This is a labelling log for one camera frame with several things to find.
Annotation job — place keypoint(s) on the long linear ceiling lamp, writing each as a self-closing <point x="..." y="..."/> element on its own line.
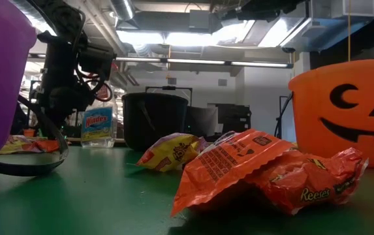
<point x="193" y="61"/>

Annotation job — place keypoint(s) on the orange Reese's candy pack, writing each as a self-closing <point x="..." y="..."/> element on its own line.
<point x="219" y="166"/>
<point x="317" y="182"/>
<point x="48" y="146"/>

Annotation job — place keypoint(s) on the Windex spray bottle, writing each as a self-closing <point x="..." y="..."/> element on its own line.
<point x="97" y="125"/>

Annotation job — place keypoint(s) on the black rectangular frame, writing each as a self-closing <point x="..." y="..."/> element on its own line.
<point x="169" y="87"/>

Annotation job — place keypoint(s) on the orange pumpkin face bucket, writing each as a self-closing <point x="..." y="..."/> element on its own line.
<point x="320" y="137"/>

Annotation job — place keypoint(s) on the purple plastic bucket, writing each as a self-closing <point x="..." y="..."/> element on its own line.
<point x="0" y="81"/>

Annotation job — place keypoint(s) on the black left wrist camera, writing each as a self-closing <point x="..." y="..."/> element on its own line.
<point x="97" y="58"/>

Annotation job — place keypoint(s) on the black plastic bucket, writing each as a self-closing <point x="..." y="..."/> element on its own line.
<point x="154" y="120"/>

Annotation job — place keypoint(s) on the grey ceiling box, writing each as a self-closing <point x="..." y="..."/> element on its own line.
<point x="199" y="19"/>

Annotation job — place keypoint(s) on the black cabinet box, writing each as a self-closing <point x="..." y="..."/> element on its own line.
<point x="235" y="117"/>

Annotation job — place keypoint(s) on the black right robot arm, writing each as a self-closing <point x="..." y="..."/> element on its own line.
<point x="265" y="8"/>

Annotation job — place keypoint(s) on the large metal air duct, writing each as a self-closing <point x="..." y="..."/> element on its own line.
<point x="320" y="29"/>

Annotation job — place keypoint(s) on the yellow Sour Patch candy pack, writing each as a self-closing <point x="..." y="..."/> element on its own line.
<point x="170" y="151"/>
<point x="13" y="145"/>

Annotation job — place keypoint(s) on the green felt table mat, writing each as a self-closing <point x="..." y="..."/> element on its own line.
<point x="92" y="202"/>

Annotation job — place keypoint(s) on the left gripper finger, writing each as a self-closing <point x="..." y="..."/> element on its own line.
<point x="51" y="115"/>

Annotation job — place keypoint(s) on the thin yellow hanging rod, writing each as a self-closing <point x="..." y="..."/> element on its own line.
<point x="349" y="39"/>

